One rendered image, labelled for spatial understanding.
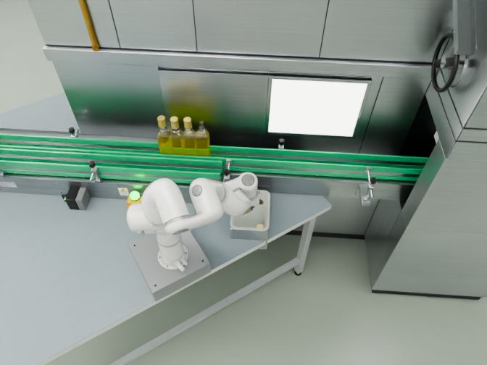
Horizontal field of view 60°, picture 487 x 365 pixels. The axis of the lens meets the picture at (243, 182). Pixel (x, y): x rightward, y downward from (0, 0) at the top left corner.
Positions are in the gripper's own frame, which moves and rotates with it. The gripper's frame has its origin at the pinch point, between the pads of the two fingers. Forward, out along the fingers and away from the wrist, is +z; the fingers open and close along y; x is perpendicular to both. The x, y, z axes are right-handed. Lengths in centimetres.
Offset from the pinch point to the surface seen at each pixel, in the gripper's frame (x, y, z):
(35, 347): 66, 75, 0
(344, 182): -19.7, -44.1, 10.1
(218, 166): -19.4, 15.4, 4.2
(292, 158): -29.2, -18.8, 8.9
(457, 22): -49, -66, -63
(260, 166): -21.9, -4.0, 6.2
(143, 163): -18, 51, 6
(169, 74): -47, 38, -26
